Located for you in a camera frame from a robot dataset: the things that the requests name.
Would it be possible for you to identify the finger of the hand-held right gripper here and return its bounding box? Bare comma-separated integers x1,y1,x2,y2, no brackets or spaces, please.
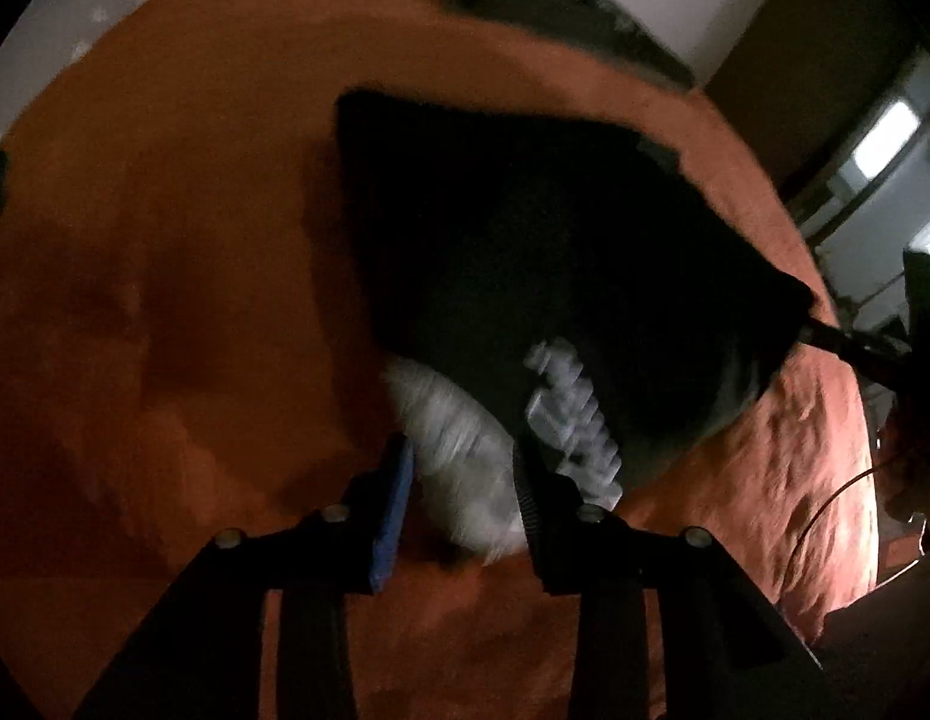
802,315,916,383

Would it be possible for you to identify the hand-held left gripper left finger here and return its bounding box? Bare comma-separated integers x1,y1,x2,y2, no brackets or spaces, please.
75,431,417,720

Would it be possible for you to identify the black garment with white print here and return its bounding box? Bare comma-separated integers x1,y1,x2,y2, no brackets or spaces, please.
336,88,815,563

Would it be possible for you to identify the small dark patterned cloth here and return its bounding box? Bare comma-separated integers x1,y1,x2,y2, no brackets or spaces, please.
574,0,638,31

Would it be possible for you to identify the folded dark green clothing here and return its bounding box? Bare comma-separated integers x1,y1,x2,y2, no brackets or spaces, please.
442,0,698,91

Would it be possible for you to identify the orange blanket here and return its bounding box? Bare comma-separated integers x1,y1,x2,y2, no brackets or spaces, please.
0,0,878,720

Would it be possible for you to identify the thin cable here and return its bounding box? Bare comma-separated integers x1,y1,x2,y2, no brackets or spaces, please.
778,457,897,608

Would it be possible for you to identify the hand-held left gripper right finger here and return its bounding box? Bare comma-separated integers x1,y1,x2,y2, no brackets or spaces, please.
512,444,826,720

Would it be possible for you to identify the brown wooden door frame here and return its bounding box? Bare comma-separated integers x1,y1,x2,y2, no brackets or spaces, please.
701,0,923,196

